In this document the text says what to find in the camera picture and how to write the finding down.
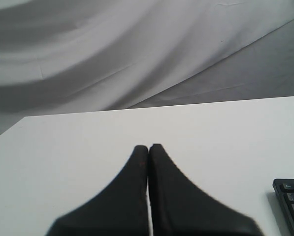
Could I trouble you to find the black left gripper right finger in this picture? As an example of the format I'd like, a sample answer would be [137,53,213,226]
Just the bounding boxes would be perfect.
[149,144,262,236]

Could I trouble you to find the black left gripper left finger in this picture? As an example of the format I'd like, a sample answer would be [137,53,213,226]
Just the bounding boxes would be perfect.
[47,146,149,236]

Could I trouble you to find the black acer keyboard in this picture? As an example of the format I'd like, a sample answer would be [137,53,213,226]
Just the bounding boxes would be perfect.
[273,178,294,236]

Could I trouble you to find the white backdrop cloth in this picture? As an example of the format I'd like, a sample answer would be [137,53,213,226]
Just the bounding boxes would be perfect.
[0,0,294,135]

